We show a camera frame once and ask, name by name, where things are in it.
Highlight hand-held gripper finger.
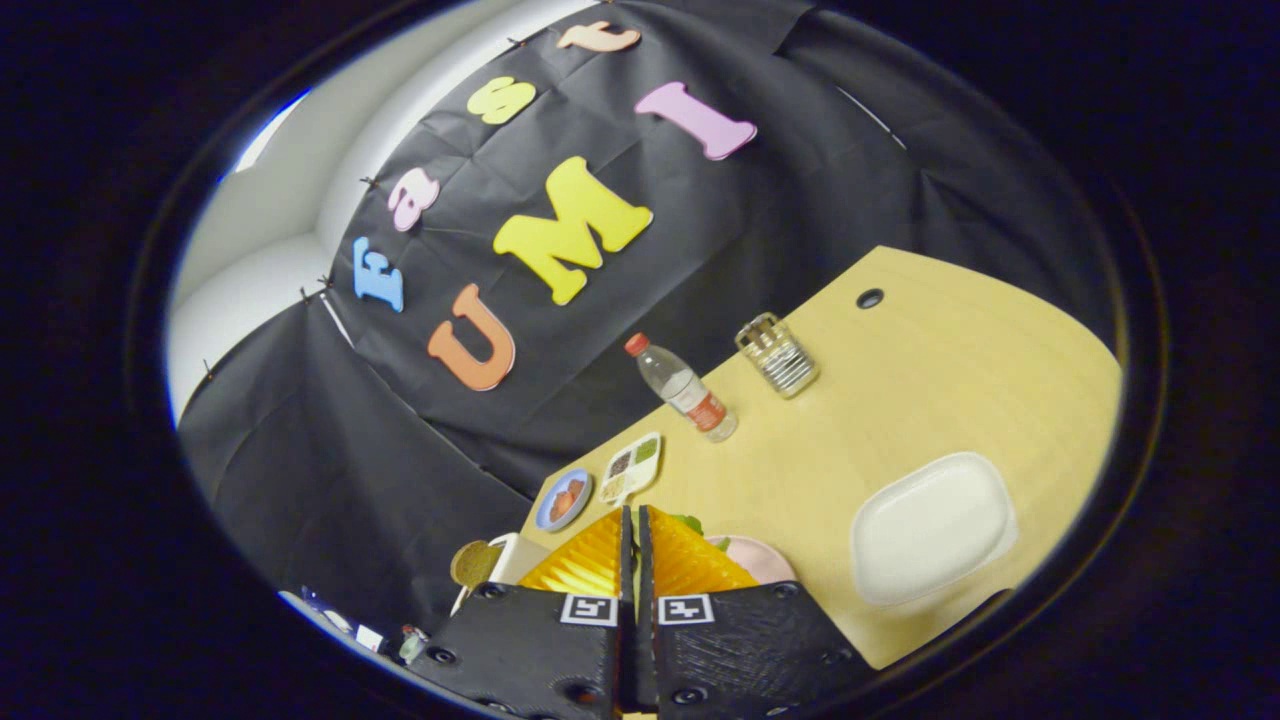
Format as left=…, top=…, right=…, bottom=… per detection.
left=410, top=505, right=636, bottom=720
left=638, top=505, right=881, bottom=720

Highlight green lettuce leaf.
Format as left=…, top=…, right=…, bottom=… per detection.
left=668, top=513, right=731, bottom=553

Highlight brown toast slice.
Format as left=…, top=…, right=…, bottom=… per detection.
left=450, top=540, right=504, bottom=589

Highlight small blue plate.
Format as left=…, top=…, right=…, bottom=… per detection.
left=535, top=468, right=594, bottom=533

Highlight white divided seasoning tray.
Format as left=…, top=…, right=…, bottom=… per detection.
left=598, top=432, right=663, bottom=506

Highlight white toaster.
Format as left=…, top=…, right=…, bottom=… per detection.
left=450, top=532, right=551, bottom=616

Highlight round pink plate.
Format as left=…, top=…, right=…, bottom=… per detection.
left=705, top=535, right=798, bottom=586

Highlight clear plastic water bottle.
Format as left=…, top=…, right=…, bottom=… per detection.
left=625, top=332, right=739, bottom=444

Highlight blurred small objects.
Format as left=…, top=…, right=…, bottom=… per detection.
left=298, top=588, right=433, bottom=666

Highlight white square plate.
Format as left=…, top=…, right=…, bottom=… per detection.
left=850, top=452, right=1019, bottom=607

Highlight metal wire utensil holder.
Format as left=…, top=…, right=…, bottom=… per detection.
left=735, top=312, right=821, bottom=399

